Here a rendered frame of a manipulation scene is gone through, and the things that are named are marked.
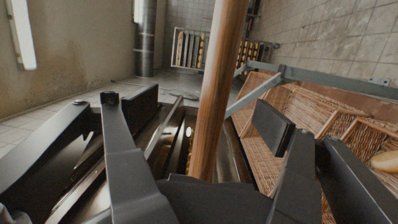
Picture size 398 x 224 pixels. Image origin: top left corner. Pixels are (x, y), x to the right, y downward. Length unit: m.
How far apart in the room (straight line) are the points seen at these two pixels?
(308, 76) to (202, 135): 0.50
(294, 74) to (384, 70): 1.05
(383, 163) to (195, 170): 0.58
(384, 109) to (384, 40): 0.94
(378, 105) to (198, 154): 0.71
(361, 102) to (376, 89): 0.08
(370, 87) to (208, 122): 0.68
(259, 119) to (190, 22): 5.11
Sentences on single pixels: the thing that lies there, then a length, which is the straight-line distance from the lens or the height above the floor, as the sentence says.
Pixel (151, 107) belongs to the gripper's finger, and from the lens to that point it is 0.17.
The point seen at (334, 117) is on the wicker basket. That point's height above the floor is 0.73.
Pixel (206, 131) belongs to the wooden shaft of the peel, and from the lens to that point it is 0.16.
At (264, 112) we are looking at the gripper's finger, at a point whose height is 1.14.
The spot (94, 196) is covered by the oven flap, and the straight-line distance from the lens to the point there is 0.84.
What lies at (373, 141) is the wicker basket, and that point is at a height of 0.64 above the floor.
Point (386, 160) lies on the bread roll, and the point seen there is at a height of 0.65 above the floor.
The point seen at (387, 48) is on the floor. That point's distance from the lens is 1.62.
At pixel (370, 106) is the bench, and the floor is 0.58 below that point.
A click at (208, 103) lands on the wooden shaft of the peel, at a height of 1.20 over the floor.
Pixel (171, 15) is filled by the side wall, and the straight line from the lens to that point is 5.36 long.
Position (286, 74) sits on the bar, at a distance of 0.57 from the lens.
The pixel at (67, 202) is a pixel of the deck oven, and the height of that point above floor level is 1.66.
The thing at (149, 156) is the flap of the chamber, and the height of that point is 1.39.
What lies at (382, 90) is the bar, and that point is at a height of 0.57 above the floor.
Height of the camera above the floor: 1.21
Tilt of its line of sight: 1 degrees down
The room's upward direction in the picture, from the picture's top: 82 degrees counter-clockwise
